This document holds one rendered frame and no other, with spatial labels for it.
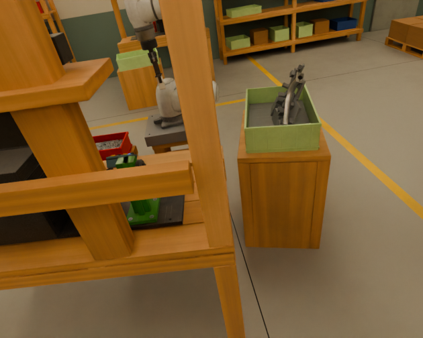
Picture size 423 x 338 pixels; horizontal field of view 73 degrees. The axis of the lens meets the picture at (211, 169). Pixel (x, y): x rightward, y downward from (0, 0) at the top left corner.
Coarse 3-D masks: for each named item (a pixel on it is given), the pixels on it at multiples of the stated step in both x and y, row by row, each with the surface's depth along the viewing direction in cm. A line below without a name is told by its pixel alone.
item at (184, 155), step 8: (168, 152) 163; (176, 152) 161; (184, 152) 160; (104, 160) 165; (144, 160) 159; (152, 160) 158; (160, 160) 157; (168, 160) 156; (176, 160) 155; (224, 168) 154
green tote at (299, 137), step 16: (256, 96) 212; (272, 96) 211; (304, 96) 202; (256, 128) 161; (272, 128) 159; (288, 128) 158; (304, 128) 158; (256, 144) 167; (272, 144) 166; (288, 144) 165; (304, 144) 163
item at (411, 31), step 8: (416, 16) 544; (392, 24) 546; (400, 24) 523; (408, 24) 503; (416, 24) 496; (392, 32) 548; (400, 32) 525; (408, 32) 503; (416, 32) 486; (392, 40) 561; (400, 40) 528; (408, 40) 506; (416, 40) 488; (400, 48) 534; (408, 48) 517; (416, 48) 491; (416, 56) 494
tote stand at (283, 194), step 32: (320, 128) 184; (256, 160) 167; (288, 160) 164; (320, 160) 161; (256, 192) 182; (288, 192) 178; (320, 192) 174; (256, 224) 198; (288, 224) 194; (320, 224) 190
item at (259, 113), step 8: (256, 104) 213; (264, 104) 212; (272, 104) 210; (256, 112) 202; (264, 112) 201; (304, 112) 193; (256, 120) 192; (264, 120) 191; (296, 120) 185; (304, 120) 183
